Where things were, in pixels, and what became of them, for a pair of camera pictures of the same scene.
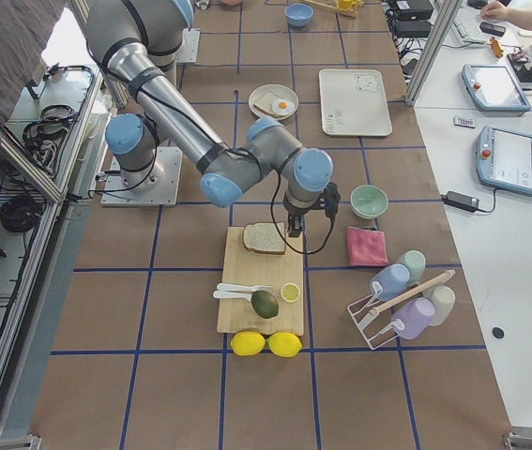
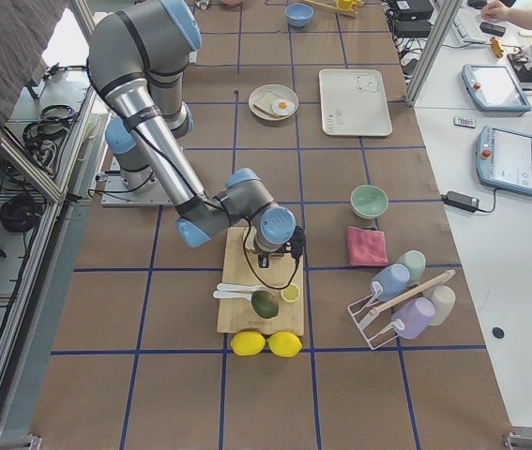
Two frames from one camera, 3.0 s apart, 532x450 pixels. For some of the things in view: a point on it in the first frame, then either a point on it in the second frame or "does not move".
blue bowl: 298,15 does not move
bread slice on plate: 266,99 does not move
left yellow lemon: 248,343 does not move
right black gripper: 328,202 → 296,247
